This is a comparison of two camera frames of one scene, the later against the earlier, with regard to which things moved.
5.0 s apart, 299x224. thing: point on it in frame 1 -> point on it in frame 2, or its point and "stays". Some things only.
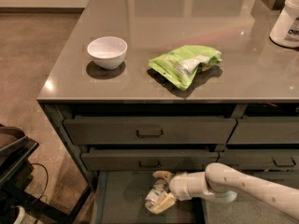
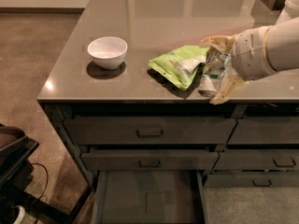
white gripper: [176, 186] -> [250, 54]
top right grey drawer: [266, 130] stays
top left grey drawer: [149, 131] stays
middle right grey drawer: [260, 160] stays
